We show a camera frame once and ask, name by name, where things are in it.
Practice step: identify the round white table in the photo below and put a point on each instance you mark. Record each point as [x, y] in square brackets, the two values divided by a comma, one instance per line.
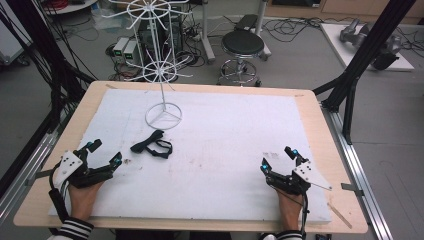
[71, 6]

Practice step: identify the metal clamp bracket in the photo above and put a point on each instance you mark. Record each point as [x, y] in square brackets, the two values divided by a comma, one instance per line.
[38, 176]
[351, 189]

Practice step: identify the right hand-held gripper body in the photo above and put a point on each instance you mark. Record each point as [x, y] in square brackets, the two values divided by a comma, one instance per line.
[301, 176]

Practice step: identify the person's striped sleeve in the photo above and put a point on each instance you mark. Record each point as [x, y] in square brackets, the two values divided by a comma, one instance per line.
[75, 230]
[283, 236]

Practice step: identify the white cabinet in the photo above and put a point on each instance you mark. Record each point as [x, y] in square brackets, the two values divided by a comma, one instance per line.
[10, 43]

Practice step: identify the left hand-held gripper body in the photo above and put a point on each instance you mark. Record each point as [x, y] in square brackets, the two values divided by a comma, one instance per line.
[70, 165]

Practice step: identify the person's left hand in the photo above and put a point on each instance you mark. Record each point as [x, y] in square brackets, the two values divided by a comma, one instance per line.
[83, 200]

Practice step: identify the person's left striped sleeve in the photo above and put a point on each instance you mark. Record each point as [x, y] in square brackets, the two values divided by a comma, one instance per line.
[75, 230]

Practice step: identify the white floor board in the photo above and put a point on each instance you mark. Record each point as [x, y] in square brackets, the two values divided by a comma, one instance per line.
[336, 46]

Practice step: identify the aluminium rail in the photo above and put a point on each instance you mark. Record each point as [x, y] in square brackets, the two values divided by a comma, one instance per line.
[30, 166]
[360, 173]

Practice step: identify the black round stool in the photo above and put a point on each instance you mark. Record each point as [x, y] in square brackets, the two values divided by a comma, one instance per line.
[242, 43]

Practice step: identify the white power supply box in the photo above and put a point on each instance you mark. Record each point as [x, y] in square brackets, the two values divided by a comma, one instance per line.
[130, 53]
[119, 46]

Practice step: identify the black foot pedal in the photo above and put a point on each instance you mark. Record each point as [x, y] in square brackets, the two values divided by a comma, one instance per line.
[246, 22]

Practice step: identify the person's right hand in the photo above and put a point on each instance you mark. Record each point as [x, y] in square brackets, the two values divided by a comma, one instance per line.
[290, 208]

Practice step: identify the thin wooden stick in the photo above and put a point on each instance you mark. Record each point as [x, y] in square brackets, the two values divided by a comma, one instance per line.
[340, 215]

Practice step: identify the person's right striped sleeve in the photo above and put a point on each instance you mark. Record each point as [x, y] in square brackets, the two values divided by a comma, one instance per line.
[283, 236]

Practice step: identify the white foam mat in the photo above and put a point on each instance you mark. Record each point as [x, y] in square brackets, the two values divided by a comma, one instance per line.
[216, 160]

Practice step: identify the black computer tower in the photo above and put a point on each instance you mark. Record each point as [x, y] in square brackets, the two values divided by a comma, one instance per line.
[175, 33]

